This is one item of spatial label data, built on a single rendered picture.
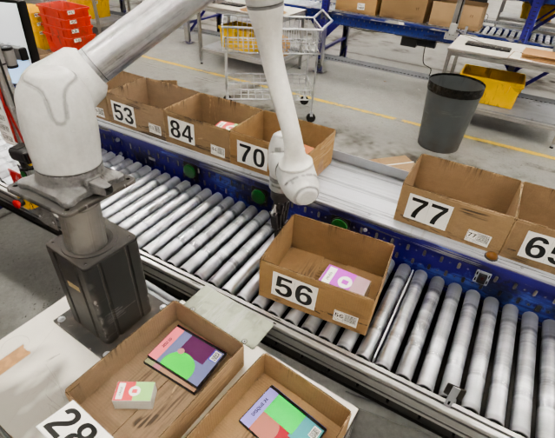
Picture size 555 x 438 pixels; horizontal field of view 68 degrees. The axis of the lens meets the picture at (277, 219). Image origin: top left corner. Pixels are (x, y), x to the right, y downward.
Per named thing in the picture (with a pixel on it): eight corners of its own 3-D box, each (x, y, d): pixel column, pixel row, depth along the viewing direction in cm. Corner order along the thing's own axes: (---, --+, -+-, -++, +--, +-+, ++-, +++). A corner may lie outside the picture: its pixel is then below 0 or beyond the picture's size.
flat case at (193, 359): (197, 390, 113) (197, 388, 112) (147, 358, 121) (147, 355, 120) (227, 355, 123) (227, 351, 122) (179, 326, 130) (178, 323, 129)
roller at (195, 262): (176, 277, 157) (175, 268, 154) (250, 210, 193) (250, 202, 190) (187, 282, 155) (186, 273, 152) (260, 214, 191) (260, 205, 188)
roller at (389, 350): (370, 374, 128) (373, 364, 125) (414, 274, 164) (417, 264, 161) (386, 381, 126) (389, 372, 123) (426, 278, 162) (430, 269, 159)
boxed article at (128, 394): (153, 409, 110) (150, 401, 107) (115, 409, 110) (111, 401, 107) (157, 390, 114) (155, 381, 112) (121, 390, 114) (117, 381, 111)
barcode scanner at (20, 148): (34, 177, 154) (23, 152, 148) (16, 172, 159) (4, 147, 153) (49, 170, 158) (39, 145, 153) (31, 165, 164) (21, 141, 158)
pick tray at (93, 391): (72, 411, 109) (62, 390, 103) (177, 319, 135) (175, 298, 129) (144, 481, 97) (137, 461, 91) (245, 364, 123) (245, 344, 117)
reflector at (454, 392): (436, 404, 118) (447, 383, 111) (437, 401, 119) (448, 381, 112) (453, 414, 116) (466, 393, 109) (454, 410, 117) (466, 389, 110)
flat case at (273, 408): (294, 474, 99) (295, 471, 98) (238, 422, 108) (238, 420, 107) (327, 431, 108) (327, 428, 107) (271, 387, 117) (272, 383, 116)
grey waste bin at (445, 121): (422, 155, 396) (441, 90, 357) (406, 133, 436) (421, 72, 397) (472, 156, 400) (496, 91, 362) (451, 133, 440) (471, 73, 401)
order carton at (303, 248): (257, 295, 145) (258, 259, 135) (290, 246, 167) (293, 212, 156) (366, 336, 133) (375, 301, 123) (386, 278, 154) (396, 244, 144)
